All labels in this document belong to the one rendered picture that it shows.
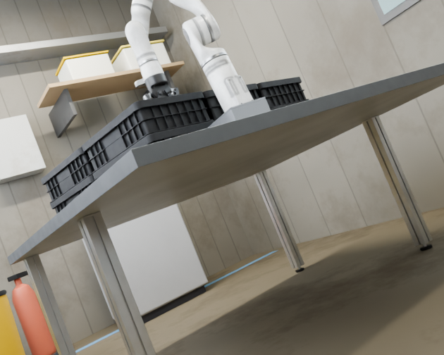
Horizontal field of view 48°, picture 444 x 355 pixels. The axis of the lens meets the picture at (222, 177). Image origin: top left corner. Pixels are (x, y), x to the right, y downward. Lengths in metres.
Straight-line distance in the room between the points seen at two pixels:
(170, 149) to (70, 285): 3.34
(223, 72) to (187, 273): 2.47
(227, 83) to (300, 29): 2.46
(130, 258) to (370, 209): 1.80
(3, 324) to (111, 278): 1.56
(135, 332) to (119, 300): 0.11
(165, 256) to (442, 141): 2.06
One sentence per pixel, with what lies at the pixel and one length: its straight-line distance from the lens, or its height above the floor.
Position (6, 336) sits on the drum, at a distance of 3.05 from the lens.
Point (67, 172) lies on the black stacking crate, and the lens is 2.02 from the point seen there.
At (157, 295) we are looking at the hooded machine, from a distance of 3.70.
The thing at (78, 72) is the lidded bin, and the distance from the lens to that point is 4.21.
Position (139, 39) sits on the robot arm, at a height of 1.17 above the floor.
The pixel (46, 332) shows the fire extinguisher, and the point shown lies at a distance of 3.82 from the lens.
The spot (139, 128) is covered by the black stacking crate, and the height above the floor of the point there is 0.85.
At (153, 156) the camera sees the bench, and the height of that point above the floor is 0.67.
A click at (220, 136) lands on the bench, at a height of 0.67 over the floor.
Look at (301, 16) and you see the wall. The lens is 3.95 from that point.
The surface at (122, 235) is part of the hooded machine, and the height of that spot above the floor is 0.63.
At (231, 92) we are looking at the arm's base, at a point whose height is 0.84.
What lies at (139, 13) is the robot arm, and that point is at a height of 1.26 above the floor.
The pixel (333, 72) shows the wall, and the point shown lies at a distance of 3.80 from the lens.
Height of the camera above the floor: 0.51
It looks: 4 degrees up
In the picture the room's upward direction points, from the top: 22 degrees counter-clockwise
